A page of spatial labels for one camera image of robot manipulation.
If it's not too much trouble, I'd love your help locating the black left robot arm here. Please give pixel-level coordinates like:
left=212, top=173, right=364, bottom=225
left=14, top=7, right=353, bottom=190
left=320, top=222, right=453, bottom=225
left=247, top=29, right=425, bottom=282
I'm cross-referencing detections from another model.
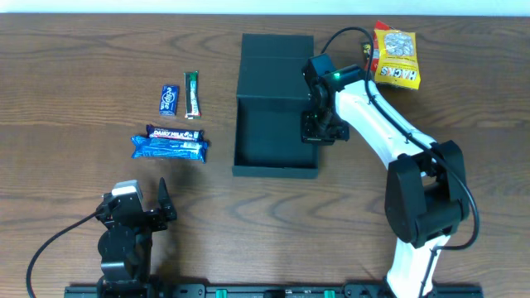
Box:
left=96, top=179, right=177, bottom=297

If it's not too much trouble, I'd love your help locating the purple Dairy Milk bar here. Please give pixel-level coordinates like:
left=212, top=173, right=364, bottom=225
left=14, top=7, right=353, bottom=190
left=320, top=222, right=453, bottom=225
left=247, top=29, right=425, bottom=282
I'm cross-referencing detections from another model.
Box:
left=146, top=124, right=204, bottom=142

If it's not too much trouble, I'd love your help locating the yellow Hacks candy bag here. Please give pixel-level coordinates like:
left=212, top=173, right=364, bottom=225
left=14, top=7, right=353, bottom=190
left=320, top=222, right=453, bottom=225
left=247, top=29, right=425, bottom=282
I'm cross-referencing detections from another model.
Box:
left=374, top=29, right=422, bottom=90

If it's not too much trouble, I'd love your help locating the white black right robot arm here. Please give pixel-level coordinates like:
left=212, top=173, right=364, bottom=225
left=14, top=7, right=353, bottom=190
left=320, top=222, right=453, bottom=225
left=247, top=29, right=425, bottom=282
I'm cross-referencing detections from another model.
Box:
left=301, top=54, right=479, bottom=297

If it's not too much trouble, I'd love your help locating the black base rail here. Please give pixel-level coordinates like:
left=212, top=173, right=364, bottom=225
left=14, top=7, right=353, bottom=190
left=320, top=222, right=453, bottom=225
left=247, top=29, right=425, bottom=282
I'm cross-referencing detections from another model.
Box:
left=64, top=282, right=484, bottom=298

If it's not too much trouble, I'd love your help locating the red candy bag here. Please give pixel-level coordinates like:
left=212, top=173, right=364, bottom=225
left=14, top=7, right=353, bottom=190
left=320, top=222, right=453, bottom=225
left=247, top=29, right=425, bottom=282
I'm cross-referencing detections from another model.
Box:
left=370, top=21, right=392, bottom=72

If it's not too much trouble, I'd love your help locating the blue Eclipse mint box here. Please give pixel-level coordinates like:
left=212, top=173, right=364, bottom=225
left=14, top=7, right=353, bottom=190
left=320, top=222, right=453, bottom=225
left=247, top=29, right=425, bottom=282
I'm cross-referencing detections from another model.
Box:
left=159, top=84, right=180, bottom=116

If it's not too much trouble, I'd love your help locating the blue cookie pack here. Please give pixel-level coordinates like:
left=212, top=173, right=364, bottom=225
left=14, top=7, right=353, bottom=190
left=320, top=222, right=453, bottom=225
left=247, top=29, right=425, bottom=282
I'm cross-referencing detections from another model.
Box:
left=130, top=136, right=209, bottom=163

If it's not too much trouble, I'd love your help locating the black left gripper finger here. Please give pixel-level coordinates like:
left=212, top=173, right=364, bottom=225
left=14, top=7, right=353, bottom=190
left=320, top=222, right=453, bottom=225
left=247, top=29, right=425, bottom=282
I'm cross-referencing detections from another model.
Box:
left=111, top=180, right=143, bottom=199
left=157, top=177, right=177, bottom=221

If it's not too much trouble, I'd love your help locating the green white candy stick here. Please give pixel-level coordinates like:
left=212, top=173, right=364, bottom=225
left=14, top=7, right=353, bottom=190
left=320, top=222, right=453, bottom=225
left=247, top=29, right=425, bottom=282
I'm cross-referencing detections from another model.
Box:
left=184, top=71, right=201, bottom=119

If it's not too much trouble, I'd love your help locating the black open box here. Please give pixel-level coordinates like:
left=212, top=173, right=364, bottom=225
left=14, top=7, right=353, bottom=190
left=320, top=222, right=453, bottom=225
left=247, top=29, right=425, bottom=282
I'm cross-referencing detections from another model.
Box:
left=232, top=33, right=319, bottom=179

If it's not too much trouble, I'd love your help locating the black Haribo gummy bag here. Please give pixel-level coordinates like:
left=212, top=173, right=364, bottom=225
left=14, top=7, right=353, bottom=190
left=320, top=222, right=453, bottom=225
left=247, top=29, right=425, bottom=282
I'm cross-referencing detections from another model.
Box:
left=361, top=41, right=371, bottom=70

